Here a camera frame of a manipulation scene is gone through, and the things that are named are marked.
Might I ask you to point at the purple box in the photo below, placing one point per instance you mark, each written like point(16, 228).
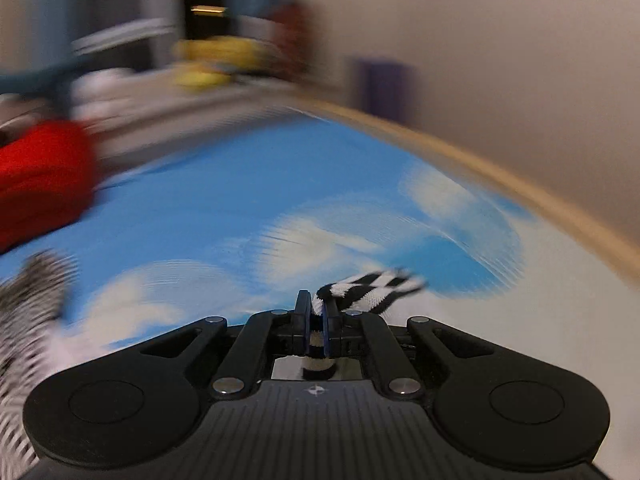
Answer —
point(385, 87)

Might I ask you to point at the red cloth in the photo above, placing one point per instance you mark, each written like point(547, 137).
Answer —
point(42, 180)

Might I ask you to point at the white cloth pile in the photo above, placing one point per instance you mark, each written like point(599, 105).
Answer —
point(115, 87)

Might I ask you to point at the blue cloud-print blanket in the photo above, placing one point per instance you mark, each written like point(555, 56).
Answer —
point(225, 185)

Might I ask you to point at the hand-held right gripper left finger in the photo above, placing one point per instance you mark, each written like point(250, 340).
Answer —
point(303, 322)

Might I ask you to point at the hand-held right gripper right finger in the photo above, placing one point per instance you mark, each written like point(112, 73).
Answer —
point(330, 327)

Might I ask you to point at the black and white striped shirt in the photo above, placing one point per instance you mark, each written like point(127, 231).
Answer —
point(367, 287)

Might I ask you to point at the dark red object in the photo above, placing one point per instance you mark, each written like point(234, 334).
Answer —
point(295, 35)

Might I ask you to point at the yellow soft object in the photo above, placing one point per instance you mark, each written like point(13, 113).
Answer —
point(215, 60)

